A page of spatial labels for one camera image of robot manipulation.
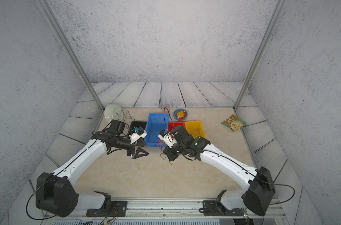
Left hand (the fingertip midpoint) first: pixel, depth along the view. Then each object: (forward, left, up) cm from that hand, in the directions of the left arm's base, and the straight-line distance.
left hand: (146, 148), depth 77 cm
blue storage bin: (+30, -2, -15) cm, 34 cm away
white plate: (+30, +27, -2) cm, 40 cm away
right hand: (-4, -10, +2) cm, 11 cm away
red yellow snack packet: (+37, -21, -13) cm, 44 cm away
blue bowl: (+37, -16, -13) cm, 42 cm away
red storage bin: (+21, -14, -7) cm, 26 cm away
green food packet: (+29, -61, -16) cm, 70 cm away
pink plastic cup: (+43, -10, -14) cm, 46 cm away
